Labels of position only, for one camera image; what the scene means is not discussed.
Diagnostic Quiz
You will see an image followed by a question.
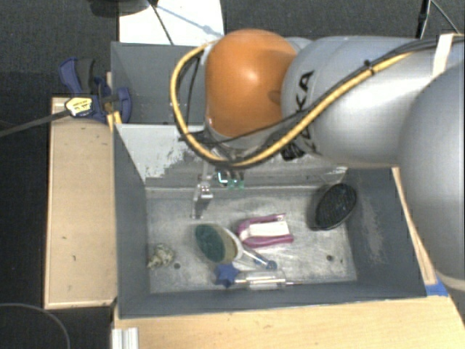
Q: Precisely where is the green pad dish scrubber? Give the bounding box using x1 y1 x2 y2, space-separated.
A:
194 224 278 271

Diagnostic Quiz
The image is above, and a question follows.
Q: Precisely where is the beige crumpled lump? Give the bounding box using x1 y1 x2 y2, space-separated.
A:
146 242 177 270

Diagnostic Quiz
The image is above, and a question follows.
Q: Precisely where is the blue star-shaped knob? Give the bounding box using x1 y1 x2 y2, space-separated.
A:
213 262 240 289

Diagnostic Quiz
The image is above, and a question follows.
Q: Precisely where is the clear plastic tube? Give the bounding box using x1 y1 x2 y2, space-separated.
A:
234 270 294 292

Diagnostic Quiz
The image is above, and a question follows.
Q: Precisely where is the grey metal bin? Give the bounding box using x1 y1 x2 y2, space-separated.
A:
110 41 429 319

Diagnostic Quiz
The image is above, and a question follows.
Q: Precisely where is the pale wood flat board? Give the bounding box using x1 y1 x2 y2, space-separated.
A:
43 96 119 310

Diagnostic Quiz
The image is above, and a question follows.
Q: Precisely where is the black round lid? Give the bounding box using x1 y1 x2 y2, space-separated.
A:
314 182 358 231

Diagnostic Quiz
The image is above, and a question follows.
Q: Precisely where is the black cylinder on white bracket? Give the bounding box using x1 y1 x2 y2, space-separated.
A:
280 142 307 161

